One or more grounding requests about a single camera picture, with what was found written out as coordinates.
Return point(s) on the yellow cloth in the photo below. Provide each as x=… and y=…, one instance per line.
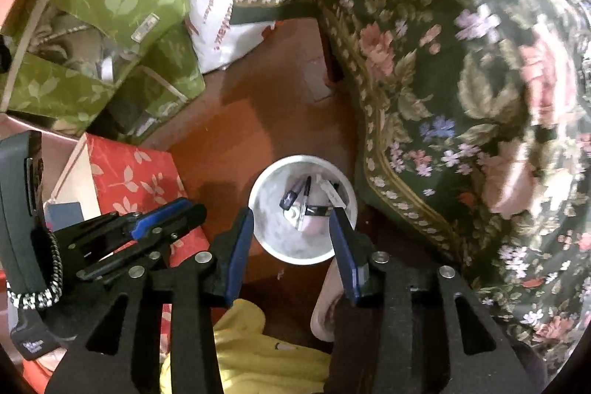
x=249, y=361

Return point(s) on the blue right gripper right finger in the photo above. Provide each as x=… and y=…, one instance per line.
x=353, y=254

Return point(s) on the red leaf-print gift bag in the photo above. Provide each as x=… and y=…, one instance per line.
x=103, y=176

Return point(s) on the green leaf-print storage bag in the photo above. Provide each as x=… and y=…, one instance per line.
x=126, y=64

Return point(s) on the black pens in bin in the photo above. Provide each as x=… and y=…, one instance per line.
x=296, y=202

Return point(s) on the white HotMaxx plastic bag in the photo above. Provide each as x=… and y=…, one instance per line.
x=215, y=40

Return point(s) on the dark floral bed sheet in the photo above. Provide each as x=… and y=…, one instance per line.
x=476, y=134

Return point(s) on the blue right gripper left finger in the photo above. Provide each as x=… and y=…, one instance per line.
x=230, y=250

